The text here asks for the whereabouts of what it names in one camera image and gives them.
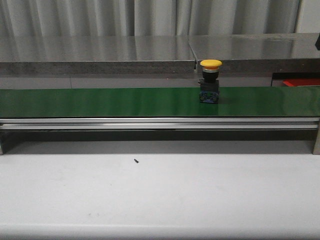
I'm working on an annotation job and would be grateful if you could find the grey stone slab right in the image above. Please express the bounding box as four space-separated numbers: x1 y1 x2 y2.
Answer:
188 33 320 74

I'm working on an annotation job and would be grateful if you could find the left conveyor support leg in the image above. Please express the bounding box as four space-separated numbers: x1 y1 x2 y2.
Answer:
0 132 10 155

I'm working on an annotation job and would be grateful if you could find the grey stone slab left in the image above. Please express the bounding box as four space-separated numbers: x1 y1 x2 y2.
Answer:
0 36 196 76

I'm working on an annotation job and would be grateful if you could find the aluminium conveyor frame rail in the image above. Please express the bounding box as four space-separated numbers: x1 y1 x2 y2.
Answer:
0 116 320 131

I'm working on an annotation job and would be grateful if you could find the conveyor support leg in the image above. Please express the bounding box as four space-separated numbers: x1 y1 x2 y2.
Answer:
312 129 320 155
0 132 10 155

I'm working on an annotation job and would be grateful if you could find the grey stone slab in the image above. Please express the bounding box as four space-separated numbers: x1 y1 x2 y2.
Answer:
188 33 320 74
0 36 196 76

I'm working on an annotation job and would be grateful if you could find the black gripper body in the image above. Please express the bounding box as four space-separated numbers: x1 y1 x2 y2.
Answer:
315 35 320 50

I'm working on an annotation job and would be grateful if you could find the right conveyor support leg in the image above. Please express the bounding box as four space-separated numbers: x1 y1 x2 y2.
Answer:
312 129 320 155

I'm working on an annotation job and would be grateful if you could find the green conveyor belt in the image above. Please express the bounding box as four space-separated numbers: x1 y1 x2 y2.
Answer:
0 86 320 119

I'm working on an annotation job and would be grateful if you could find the red plastic bin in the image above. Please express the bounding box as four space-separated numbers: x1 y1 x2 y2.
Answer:
282 78 320 87

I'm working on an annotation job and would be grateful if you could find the grey curtain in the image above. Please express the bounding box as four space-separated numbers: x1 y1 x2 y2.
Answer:
0 0 301 37

